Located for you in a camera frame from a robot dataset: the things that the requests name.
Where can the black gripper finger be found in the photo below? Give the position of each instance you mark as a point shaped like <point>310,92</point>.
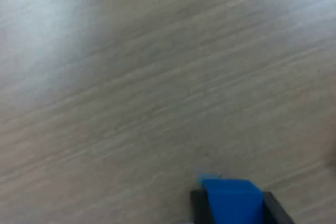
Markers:
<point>273,213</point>
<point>199,208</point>

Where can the blue cube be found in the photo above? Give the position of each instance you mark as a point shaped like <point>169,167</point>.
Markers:
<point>231,203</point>

